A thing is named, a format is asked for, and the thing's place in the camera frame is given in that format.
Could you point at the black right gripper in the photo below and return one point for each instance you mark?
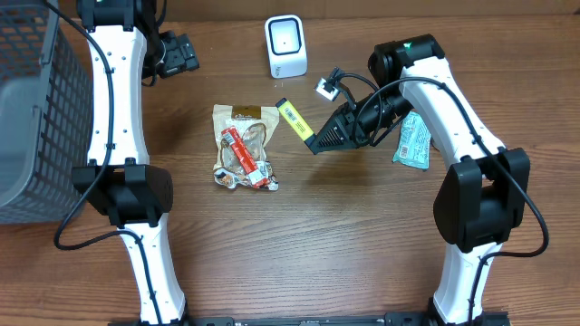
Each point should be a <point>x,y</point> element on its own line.
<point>346,121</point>

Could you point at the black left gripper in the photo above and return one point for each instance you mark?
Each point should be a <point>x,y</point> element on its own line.
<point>179,54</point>

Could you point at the yellow black tube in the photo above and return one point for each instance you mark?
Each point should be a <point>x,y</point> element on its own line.
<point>296,121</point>

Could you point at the teal white snack packet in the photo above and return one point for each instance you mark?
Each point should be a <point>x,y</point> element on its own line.
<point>414,143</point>

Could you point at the beige snack bag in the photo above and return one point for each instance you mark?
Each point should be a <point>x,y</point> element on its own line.
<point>241,134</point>

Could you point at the red snack bar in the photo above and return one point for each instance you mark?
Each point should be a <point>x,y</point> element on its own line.
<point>238,166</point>

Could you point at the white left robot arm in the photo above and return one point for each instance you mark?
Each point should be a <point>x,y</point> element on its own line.
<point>129,53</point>

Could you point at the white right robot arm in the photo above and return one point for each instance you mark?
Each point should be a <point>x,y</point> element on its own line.
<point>484,194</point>

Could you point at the white barcode scanner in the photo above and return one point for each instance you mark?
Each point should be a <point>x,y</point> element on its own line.
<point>286,46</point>

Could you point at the grey plastic mesh basket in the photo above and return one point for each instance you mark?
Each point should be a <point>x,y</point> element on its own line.
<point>46,114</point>

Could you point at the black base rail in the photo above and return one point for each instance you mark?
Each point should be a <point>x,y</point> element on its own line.
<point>317,320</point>

